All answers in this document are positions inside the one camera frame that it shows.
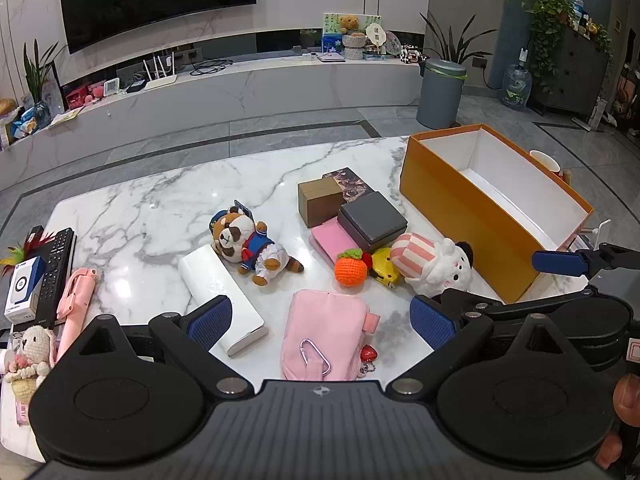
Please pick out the pink selfie stick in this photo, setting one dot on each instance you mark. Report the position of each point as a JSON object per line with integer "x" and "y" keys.
{"x": 72, "y": 300}

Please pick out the long-leaf potted plant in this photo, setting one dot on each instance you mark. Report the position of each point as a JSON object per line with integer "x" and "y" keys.
{"x": 452, "y": 42}

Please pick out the pink flat case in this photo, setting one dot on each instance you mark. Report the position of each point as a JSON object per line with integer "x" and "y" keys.
{"x": 330, "y": 240}

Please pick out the white cup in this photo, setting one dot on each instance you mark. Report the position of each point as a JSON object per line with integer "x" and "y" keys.
{"x": 545, "y": 160}

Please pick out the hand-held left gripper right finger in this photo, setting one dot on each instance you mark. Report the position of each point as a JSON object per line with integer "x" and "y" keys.
{"x": 432, "y": 322}

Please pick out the grey trash bin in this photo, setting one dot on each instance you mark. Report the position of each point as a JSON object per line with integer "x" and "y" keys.
{"x": 440, "y": 95}

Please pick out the crochet orange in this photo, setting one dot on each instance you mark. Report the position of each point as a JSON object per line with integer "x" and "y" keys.
{"x": 350, "y": 270}

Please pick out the colourful feather toy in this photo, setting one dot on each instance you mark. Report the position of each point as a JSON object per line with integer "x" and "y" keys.
{"x": 22, "y": 252}

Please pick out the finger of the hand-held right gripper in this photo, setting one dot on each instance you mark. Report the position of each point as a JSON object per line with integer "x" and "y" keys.
{"x": 470, "y": 300}
{"x": 557, "y": 262}

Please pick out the pink striped white plush toy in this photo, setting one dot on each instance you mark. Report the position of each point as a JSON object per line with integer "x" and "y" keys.
{"x": 430, "y": 262}

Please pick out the white power bank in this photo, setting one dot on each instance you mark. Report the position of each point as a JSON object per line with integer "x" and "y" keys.
{"x": 215, "y": 285}

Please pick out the pink zip pouch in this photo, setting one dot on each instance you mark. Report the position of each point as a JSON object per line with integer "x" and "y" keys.
{"x": 320, "y": 325}

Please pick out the blue water jug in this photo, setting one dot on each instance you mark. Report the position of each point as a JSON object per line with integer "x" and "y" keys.
{"x": 516, "y": 87}

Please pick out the dark cabinet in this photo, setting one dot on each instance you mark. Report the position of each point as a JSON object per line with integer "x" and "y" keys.
{"x": 575, "y": 80}

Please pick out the small white and blue box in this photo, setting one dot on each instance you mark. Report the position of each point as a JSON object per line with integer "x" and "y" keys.
{"x": 22, "y": 285}

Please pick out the blue snack bags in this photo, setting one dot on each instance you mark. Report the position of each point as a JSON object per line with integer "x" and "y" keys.
{"x": 27, "y": 122}

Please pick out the small white clock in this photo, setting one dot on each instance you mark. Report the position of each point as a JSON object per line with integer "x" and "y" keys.
{"x": 112, "y": 87}

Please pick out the yellow tape measure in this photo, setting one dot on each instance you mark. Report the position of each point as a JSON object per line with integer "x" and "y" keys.
{"x": 385, "y": 267}

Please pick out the marble television console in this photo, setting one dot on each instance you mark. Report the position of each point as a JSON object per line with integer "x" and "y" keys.
{"x": 275, "y": 85}

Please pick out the brown cardboard box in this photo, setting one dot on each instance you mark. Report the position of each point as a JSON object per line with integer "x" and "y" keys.
{"x": 320, "y": 202}

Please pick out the teddy bear in knitted basket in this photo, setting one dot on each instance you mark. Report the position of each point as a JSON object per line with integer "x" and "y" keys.
{"x": 352, "y": 35}

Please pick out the orange storage box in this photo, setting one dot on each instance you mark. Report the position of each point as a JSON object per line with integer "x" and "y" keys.
{"x": 460, "y": 210}

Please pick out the dark patterned box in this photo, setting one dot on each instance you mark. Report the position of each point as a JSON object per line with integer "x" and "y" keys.
{"x": 352, "y": 182}

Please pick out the trailing green plant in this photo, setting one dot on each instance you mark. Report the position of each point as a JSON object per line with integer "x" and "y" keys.
{"x": 545, "y": 15}

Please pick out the tall leafy plant in vase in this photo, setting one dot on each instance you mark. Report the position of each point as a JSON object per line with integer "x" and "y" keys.
{"x": 35, "y": 75}

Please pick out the dark grey box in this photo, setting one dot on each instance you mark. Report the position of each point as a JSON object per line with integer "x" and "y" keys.
{"x": 372, "y": 220}

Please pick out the pink toys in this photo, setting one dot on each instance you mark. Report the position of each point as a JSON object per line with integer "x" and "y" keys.
{"x": 85, "y": 95}

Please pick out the green picture board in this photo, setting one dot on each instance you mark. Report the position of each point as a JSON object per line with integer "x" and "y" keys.
{"x": 330, "y": 30}

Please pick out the white router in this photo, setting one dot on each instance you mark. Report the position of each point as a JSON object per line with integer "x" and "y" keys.
{"x": 160, "y": 77}

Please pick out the cow figurine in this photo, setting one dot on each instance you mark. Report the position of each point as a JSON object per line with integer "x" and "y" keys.
{"x": 411, "y": 55}

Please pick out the black remote control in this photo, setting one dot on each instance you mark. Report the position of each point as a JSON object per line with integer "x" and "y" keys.
{"x": 55, "y": 265}

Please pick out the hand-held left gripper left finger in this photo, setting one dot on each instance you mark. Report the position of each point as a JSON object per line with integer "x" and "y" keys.
{"x": 210, "y": 320}

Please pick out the person's right hand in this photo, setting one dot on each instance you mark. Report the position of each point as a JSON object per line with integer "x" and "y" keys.
{"x": 627, "y": 395}

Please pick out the crochet bunny doll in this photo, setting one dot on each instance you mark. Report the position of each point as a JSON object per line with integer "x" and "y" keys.
{"x": 32, "y": 350}

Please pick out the raccoon plush toy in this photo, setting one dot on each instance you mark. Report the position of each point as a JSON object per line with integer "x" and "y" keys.
{"x": 235, "y": 235}

